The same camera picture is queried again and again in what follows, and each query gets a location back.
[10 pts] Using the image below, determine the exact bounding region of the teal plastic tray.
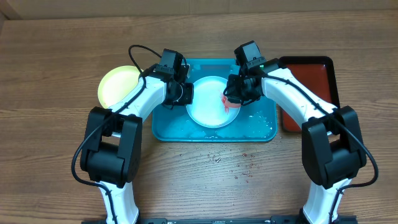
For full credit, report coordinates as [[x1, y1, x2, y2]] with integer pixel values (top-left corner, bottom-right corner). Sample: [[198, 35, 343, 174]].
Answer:
[[152, 59, 277, 142]]

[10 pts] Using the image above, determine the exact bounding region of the yellow plate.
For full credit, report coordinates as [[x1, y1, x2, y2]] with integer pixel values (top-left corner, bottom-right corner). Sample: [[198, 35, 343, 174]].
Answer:
[[97, 65, 141, 108]]

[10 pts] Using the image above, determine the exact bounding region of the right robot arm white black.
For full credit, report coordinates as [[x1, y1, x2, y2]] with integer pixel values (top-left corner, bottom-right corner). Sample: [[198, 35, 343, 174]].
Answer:
[[224, 56, 367, 223]]

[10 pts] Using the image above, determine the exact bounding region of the red black lacquer tray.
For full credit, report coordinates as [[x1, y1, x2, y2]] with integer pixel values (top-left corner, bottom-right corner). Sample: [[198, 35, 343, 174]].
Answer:
[[278, 55, 341, 134]]

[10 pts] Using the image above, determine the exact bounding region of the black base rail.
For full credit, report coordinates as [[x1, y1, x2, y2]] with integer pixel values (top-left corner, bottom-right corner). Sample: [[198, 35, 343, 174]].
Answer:
[[82, 214, 358, 224]]

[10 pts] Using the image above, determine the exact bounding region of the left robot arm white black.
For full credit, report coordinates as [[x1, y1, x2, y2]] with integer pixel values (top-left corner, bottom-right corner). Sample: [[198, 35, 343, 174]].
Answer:
[[71, 63, 193, 223]]

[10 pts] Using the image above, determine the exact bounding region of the light blue plate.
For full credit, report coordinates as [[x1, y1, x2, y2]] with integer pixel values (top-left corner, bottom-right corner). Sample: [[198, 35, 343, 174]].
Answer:
[[186, 76, 240, 128]]

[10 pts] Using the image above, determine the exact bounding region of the red wet sponge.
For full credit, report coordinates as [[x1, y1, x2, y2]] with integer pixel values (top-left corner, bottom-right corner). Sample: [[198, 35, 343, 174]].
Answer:
[[220, 93, 241, 114]]

